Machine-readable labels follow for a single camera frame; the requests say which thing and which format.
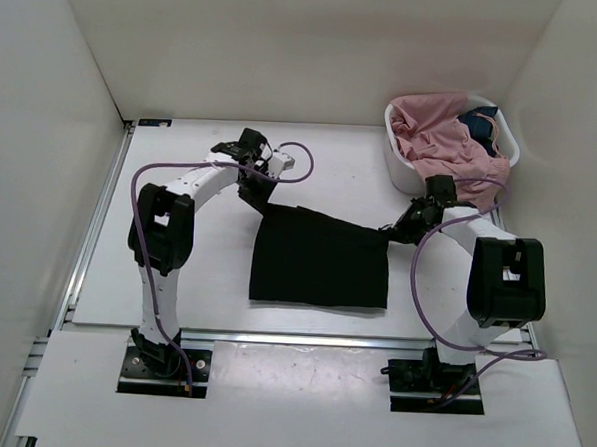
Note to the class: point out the black trousers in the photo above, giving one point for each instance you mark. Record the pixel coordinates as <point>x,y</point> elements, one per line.
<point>304,257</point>

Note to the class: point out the white laundry basket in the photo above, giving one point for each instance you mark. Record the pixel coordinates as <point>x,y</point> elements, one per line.
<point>401,170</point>

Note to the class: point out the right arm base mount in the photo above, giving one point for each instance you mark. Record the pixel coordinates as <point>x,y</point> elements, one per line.
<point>419,387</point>

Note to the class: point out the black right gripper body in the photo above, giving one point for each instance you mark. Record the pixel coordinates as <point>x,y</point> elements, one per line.
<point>412,224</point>

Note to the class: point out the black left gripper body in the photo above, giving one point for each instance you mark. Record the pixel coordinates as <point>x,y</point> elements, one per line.
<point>254,188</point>

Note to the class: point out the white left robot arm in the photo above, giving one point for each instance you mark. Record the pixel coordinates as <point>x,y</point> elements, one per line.
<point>163,229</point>

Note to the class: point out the pink trousers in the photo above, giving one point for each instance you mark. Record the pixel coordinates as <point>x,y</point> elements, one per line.
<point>432,138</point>

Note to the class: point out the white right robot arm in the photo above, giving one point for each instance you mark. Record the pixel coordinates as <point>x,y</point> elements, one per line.
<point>505,290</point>

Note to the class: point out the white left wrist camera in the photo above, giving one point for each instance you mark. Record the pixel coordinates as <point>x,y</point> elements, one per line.
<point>278,163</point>

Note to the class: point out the navy blue garment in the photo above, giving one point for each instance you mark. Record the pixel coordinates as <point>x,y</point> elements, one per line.
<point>482,127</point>

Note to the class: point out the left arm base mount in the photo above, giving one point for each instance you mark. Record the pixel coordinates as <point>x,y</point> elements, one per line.
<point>140,374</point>

